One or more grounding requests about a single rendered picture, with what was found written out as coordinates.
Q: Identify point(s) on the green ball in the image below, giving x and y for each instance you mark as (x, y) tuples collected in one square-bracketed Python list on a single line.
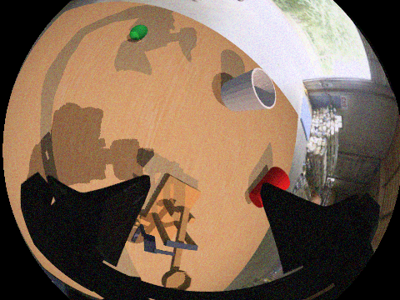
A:
[(138, 32)]

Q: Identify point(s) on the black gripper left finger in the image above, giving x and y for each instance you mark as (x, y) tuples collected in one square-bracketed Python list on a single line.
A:
[(105, 215)]

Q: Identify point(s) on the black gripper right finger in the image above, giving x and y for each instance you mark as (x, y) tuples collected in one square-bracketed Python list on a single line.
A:
[(298, 225)]

